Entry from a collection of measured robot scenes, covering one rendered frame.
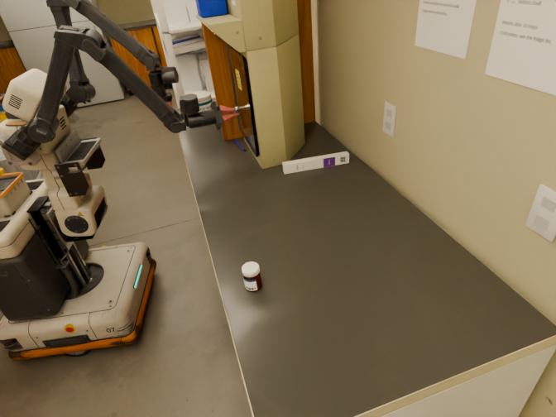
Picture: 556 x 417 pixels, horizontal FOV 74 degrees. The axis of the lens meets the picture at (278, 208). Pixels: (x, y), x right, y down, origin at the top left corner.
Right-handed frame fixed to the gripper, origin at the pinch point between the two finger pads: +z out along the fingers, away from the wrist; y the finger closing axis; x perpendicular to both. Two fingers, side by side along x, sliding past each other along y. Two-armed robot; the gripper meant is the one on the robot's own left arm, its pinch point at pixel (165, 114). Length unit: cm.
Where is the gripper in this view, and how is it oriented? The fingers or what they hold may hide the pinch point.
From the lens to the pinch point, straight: 190.8
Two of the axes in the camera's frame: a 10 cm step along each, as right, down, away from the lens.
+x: -3.1, -5.2, 8.0
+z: 0.9, 8.2, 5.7
